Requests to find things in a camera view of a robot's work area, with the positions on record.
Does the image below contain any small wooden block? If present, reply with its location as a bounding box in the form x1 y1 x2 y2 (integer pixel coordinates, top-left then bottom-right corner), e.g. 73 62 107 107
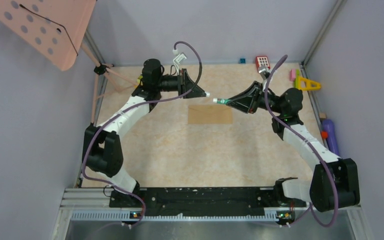
319 112 327 120

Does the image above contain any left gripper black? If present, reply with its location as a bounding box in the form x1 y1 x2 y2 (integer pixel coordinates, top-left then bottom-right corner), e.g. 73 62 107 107
155 68 206 99

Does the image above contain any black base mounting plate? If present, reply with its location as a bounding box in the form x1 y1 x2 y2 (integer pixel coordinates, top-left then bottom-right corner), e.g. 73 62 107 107
109 187 307 217

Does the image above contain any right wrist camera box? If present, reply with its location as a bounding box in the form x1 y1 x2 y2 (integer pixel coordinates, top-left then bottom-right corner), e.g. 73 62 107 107
257 65 271 81

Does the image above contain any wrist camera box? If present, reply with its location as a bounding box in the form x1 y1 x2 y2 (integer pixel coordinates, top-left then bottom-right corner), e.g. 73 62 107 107
172 49 187 74
257 65 271 81

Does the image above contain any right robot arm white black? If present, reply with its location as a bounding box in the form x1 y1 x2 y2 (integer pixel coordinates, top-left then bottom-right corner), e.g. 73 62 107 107
225 81 361 212

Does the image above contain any green white glue stick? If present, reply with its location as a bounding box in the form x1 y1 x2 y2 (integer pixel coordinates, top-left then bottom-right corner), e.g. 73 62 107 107
212 98 231 105

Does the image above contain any yellow triangle toy block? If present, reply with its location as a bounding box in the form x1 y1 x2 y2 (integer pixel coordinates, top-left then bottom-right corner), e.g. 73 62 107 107
294 75 322 91

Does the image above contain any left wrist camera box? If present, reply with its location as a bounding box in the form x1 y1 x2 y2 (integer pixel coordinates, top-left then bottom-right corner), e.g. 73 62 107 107
172 49 187 74

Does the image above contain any pink green toy block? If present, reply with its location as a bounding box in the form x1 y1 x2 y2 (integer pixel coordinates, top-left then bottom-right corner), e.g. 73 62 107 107
289 68 301 82

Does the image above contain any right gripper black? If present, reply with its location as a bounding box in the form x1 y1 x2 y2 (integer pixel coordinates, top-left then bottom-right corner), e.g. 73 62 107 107
227 81 284 114

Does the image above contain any brown kraft envelope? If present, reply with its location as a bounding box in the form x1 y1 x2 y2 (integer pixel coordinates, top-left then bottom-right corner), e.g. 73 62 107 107
187 104 233 125

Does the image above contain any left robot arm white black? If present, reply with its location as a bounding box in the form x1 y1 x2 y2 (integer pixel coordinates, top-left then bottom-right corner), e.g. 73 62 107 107
82 58 210 207

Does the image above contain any red toy calculator block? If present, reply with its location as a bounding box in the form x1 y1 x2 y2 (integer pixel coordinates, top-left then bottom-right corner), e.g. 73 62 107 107
254 55 271 72

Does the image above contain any aluminium frame rail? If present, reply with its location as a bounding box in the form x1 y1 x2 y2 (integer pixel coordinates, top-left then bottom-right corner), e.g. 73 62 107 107
51 187 372 240

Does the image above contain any pink perforated music stand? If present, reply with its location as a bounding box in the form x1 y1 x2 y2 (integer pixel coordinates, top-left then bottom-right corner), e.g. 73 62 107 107
0 0 137 124

